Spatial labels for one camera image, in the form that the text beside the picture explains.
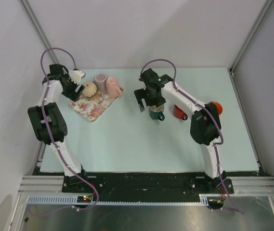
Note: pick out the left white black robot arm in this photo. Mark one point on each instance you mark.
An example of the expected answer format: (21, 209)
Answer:
(47, 120)

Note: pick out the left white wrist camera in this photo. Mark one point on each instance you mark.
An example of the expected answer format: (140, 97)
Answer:
(77, 76)

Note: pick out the aluminium corner post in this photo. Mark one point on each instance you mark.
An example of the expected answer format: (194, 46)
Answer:
(265, 10)
(29, 12)

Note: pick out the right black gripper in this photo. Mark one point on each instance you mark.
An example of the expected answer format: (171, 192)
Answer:
(141, 94)

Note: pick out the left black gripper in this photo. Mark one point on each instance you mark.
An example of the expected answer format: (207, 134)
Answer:
(73, 95)

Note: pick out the purple mug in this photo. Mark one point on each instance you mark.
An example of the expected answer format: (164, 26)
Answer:
(100, 81)

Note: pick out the floral serving tray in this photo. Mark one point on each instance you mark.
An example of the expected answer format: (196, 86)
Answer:
(91, 110)

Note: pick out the orange mug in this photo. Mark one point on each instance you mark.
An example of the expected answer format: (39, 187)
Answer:
(219, 107)

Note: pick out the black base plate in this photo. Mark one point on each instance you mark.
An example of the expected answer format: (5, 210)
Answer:
(148, 187)

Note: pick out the aluminium frame rail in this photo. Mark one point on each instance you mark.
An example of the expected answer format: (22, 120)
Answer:
(41, 185)

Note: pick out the red mug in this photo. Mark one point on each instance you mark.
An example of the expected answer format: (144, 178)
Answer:
(179, 113)

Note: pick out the cream beige mug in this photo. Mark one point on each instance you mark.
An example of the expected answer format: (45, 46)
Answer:
(90, 90)

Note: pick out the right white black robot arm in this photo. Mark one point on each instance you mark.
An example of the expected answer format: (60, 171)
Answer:
(205, 127)

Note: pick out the left aluminium corner post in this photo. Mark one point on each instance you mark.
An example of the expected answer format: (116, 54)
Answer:
(29, 12)

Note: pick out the white slotted cable duct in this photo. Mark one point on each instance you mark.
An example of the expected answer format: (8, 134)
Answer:
(80, 200)

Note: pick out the pink mug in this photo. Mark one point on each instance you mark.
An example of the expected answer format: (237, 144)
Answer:
(113, 88)

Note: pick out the green mug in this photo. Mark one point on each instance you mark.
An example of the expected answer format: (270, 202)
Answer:
(157, 113)

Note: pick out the right aluminium corner post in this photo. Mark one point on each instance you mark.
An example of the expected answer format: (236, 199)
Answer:
(265, 10)

